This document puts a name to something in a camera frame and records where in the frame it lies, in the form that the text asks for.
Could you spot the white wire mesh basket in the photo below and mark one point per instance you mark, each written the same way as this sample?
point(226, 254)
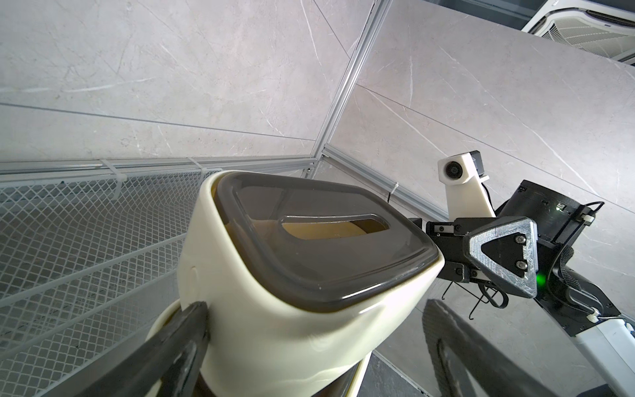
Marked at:
point(77, 243)

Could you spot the black wire hook rack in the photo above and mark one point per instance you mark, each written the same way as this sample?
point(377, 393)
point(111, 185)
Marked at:
point(476, 295)

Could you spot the cream box dark lid back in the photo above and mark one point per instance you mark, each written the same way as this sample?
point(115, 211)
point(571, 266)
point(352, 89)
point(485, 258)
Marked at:
point(303, 279)

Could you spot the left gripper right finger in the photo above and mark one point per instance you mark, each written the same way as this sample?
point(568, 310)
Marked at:
point(459, 353)

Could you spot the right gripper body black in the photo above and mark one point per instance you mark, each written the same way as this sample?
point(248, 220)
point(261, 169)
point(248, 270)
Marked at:
point(520, 243)

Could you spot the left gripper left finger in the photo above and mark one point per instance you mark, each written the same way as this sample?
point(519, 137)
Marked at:
point(172, 358)

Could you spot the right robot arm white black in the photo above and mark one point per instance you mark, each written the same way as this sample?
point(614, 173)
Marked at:
point(597, 328)

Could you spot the cream box dark lid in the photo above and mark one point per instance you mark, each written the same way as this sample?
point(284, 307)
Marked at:
point(303, 279)
point(347, 385)

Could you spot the white ceiling air conditioner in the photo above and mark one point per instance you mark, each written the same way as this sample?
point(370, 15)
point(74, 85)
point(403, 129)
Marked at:
point(603, 28)

